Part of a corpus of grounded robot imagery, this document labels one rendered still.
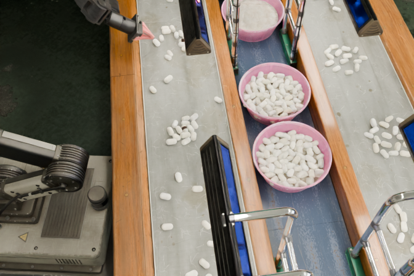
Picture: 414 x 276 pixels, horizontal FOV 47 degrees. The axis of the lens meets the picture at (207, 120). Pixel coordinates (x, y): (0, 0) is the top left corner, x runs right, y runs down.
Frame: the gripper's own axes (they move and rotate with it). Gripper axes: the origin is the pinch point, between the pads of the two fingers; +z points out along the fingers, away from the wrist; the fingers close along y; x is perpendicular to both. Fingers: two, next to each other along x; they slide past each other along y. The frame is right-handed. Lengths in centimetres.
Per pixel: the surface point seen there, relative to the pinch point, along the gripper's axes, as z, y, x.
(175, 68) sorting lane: 10.7, -10.9, 0.6
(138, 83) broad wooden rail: -1.1, -17.7, 9.0
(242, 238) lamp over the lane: -2, -95, -32
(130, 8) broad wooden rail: -3.1, 23.6, 9.5
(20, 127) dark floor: -9, 23, 114
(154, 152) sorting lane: 2.6, -48.7, 7.0
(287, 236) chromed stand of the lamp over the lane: 13, -93, -33
